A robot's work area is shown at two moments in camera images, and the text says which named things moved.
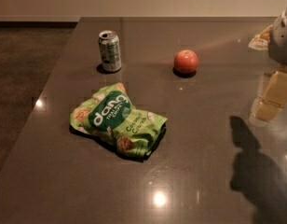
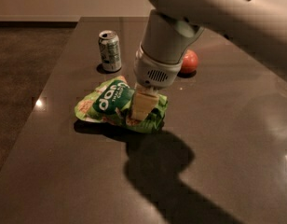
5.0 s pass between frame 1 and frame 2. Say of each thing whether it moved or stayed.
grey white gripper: moved
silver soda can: stayed
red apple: stayed
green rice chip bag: moved
